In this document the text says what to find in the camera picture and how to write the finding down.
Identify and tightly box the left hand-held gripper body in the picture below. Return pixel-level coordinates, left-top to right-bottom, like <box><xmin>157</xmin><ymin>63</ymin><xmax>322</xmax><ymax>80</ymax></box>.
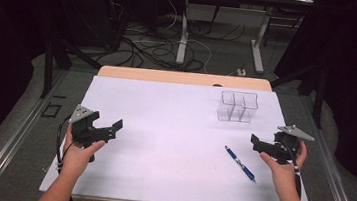
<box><xmin>65</xmin><ymin>103</ymin><xmax>113</xmax><ymax>164</ymax></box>

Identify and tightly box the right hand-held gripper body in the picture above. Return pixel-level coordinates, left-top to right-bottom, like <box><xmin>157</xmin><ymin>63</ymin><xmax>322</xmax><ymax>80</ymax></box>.
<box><xmin>269</xmin><ymin>122</ymin><xmax>317</xmax><ymax>169</ymax></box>

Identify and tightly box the person's left hand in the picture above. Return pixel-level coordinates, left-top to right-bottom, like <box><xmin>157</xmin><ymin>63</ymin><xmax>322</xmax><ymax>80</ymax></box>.
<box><xmin>59</xmin><ymin>122</ymin><xmax>108</xmax><ymax>181</ymax></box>

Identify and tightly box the person's right hand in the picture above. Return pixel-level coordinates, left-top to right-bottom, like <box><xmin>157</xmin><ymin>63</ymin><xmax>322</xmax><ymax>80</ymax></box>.
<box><xmin>254</xmin><ymin>135</ymin><xmax>309</xmax><ymax>201</ymax></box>

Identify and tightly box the blue pen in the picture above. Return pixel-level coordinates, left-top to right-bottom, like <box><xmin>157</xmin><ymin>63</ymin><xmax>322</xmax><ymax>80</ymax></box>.
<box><xmin>221</xmin><ymin>145</ymin><xmax>260</xmax><ymax>183</ymax></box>

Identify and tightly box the clear plastic compartment organizer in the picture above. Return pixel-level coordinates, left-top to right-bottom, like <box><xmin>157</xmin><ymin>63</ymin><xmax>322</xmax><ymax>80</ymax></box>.
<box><xmin>216</xmin><ymin>89</ymin><xmax>261</xmax><ymax>126</ymax></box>

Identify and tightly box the white table mat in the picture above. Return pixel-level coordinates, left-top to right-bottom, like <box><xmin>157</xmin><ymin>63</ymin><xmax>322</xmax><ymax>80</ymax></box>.
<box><xmin>38</xmin><ymin>68</ymin><xmax>325</xmax><ymax>201</ymax></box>

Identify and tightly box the black metal stand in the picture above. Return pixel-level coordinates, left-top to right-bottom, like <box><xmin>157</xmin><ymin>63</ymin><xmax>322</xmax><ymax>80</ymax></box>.
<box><xmin>39</xmin><ymin>29</ymin><xmax>108</xmax><ymax>105</ymax></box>
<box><xmin>266</xmin><ymin>58</ymin><xmax>329</xmax><ymax>130</ymax></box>

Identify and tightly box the wooden table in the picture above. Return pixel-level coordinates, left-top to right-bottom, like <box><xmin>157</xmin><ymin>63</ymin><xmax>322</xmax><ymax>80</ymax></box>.
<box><xmin>97</xmin><ymin>61</ymin><xmax>274</xmax><ymax>95</ymax></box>

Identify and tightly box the white-legged background desk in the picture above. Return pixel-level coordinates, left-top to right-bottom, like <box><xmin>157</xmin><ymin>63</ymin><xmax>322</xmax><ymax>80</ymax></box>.
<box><xmin>155</xmin><ymin>0</ymin><xmax>317</xmax><ymax>80</ymax></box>

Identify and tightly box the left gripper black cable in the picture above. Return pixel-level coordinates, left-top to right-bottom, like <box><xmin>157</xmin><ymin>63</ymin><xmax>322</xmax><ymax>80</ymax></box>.
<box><xmin>52</xmin><ymin>113</ymin><xmax>77</xmax><ymax>176</ymax></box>

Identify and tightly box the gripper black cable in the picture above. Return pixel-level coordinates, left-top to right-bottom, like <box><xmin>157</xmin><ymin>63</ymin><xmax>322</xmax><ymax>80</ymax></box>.
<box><xmin>52</xmin><ymin>113</ymin><xmax>77</xmax><ymax>176</ymax></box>
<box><xmin>275</xmin><ymin>140</ymin><xmax>308</xmax><ymax>199</ymax></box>

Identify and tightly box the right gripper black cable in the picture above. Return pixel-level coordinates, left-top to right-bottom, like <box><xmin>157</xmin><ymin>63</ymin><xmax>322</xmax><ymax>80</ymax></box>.
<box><xmin>275</xmin><ymin>140</ymin><xmax>308</xmax><ymax>199</ymax></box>

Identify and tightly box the aluminium floor rail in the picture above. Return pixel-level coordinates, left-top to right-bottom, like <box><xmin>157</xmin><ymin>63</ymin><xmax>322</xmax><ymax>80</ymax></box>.
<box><xmin>0</xmin><ymin>63</ymin><xmax>69</xmax><ymax>201</ymax></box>
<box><xmin>290</xmin><ymin>92</ymin><xmax>357</xmax><ymax>201</ymax></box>

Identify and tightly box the tangle of floor cables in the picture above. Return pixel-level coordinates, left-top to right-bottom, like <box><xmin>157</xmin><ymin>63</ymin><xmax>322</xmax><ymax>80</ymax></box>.
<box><xmin>103</xmin><ymin>0</ymin><xmax>248</xmax><ymax>80</ymax></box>

